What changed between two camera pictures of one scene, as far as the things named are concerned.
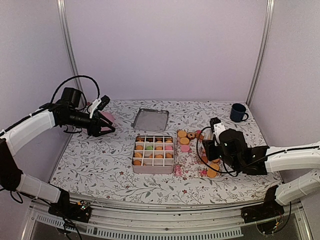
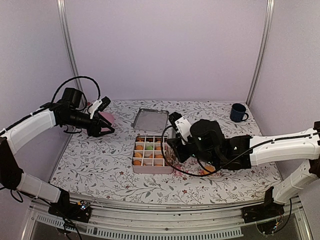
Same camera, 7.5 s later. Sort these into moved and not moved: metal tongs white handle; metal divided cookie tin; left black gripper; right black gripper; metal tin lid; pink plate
Moved: metal tongs white handle; right black gripper
Not moved: metal tin lid; metal divided cookie tin; left black gripper; pink plate
